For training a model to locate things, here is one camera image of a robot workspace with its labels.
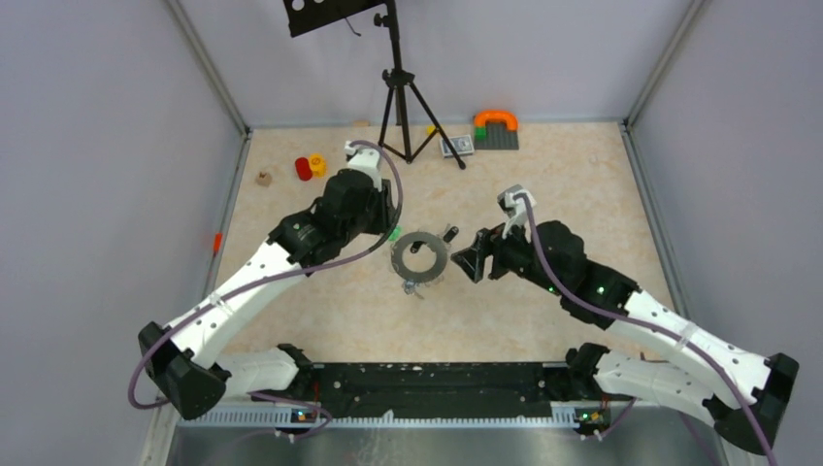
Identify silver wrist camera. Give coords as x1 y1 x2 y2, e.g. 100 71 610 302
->
344 141 382 191
497 184 535 239

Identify small wooden block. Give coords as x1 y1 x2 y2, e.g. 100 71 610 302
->
255 171 273 187

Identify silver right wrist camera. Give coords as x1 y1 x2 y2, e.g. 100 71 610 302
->
497 184 535 239

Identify blue playing card box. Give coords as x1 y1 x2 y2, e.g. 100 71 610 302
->
440 135 476 158

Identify black perforated mount plate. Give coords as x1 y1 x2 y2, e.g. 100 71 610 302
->
282 0 384 38

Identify grey lego baseplate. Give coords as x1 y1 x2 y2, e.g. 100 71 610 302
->
474 123 519 150

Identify black plastic key tag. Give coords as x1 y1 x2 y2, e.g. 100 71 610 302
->
443 226 459 244

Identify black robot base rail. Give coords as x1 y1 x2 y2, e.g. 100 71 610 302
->
270 344 616 435

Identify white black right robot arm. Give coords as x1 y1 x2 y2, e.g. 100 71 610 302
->
451 220 799 455

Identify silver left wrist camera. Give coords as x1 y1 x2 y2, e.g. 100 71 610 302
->
344 141 382 191

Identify orange plastic arch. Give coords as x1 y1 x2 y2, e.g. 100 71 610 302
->
474 110 519 131

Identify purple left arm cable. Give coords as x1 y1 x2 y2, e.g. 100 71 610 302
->
127 139 405 411

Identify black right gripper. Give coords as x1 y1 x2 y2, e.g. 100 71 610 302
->
452 213 566 297

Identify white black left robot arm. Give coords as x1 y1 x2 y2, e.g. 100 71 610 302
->
127 168 404 420

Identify black tripod stand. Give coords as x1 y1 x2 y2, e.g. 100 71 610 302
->
374 1 467 170

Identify red plastic cylinder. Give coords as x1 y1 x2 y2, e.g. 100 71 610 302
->
294 157 313 182

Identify yellow plastic cylinder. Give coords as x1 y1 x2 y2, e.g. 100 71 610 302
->
309 153 327 178

